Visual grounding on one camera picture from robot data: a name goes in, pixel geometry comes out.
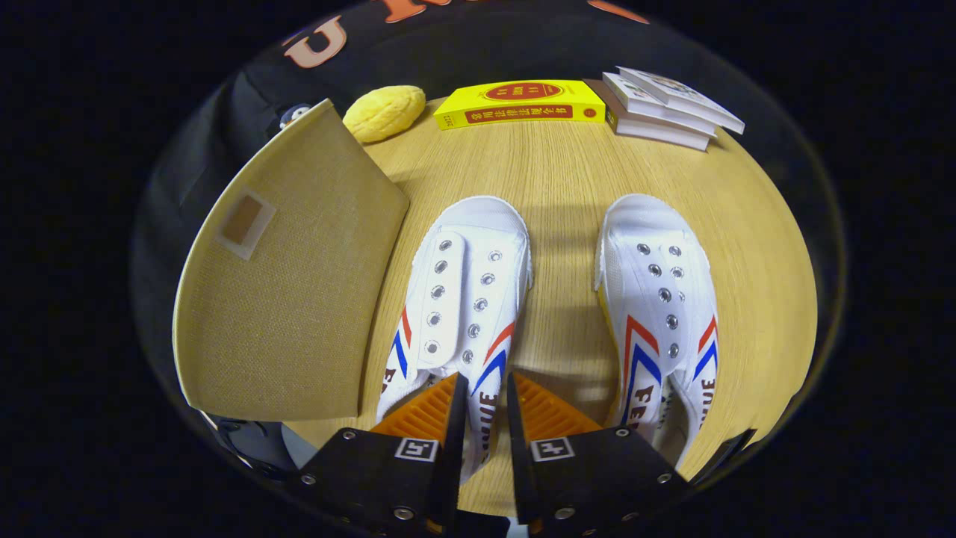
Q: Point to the yellow book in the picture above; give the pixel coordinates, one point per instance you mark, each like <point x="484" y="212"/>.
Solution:
<point x="523" y="101"/>

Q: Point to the white canvas shoe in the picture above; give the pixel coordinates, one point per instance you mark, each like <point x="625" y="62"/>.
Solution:
<point x="657" y="299"/>
<point x="463" y="284"/>

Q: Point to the yellow round plush toy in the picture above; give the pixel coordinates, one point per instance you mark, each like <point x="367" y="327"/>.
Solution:
<point x="385" y="112"/>

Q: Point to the beige fabric storage box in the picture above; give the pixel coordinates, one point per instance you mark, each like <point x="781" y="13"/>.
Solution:
<point x="291" y="284"/>

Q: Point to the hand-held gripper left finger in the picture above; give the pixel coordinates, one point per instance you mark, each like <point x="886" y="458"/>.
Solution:
<point x="452" y="448"/>

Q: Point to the white paperback book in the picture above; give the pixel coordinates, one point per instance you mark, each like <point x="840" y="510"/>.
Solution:
<point x="642" y="102"/>

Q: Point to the penguin plush toy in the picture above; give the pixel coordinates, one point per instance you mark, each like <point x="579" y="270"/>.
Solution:
<point x="296" y="113"/>

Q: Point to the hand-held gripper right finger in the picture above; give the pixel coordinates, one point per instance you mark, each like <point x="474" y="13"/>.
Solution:
<point x="519" y="448"/>

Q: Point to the white illustrated book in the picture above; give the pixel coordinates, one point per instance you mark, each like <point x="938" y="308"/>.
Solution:
<point x="687" y="97"/>

